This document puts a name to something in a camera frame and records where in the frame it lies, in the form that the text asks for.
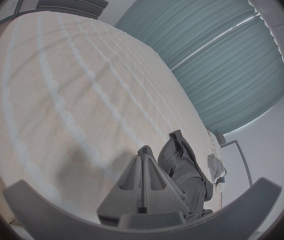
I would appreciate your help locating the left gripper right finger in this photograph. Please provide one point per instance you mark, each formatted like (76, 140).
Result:
(157, 199)

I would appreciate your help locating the pile of clothes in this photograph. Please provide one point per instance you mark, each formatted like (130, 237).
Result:
(215, 166)

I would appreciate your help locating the bed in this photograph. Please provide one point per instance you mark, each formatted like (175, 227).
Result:
(69, 96)

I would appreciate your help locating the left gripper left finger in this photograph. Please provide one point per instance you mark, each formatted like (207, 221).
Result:
(129, 199)

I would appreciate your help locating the grey bedside table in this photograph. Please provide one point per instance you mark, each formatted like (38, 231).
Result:
(221, 137)

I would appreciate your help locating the blue-green curtain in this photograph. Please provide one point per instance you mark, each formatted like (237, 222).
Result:
(182, 16)
(232, 84)

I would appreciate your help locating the white printed pillow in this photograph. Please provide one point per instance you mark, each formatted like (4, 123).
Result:
(215, 146)

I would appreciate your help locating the black T-shirt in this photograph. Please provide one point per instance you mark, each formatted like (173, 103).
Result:
(182, 174)

